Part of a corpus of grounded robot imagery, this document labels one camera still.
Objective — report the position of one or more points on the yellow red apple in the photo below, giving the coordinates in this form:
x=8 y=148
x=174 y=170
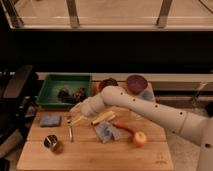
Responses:
x=139 y=139

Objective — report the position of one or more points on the blue sponge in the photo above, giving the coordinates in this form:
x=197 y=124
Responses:
x=50 y=121

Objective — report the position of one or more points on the blue grey cloth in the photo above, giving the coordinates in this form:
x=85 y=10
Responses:
x=106 y=131

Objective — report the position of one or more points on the small metal cup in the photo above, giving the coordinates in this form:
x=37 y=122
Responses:
x=52 y=143

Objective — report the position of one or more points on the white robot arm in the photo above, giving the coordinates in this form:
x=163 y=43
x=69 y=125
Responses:
x=194 y=128

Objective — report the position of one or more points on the black chair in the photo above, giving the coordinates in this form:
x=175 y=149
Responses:
x=16 y=93

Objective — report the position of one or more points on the dark pine cone left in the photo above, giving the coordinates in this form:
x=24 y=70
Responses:
x=63 y=94

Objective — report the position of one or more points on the small blue cup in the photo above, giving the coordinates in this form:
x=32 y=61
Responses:
x=146 y=95

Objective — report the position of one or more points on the yellow banana piece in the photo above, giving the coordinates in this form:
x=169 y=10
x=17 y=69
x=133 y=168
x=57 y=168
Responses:
x=104 y=117

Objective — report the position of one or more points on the green plastic tray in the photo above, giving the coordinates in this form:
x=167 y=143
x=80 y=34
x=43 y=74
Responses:
x=53 y=84

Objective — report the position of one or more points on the dark brown object in bowl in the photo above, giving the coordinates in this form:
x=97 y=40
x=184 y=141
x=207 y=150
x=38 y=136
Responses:
x=110 y=82

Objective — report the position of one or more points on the wooden cutting board table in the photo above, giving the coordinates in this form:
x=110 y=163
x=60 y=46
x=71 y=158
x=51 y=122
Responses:
x=87 y=153

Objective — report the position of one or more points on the orange carrot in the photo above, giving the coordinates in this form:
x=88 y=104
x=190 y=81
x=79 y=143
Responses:
x=122 y=126

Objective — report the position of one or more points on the red bowl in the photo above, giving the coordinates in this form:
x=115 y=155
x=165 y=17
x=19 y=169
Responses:
x=101 y=85

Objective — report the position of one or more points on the purple bowl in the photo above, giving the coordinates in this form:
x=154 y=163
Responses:
x=136 y=83

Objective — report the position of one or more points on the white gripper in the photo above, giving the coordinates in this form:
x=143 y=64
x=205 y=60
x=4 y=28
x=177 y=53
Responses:
x=91 y=106

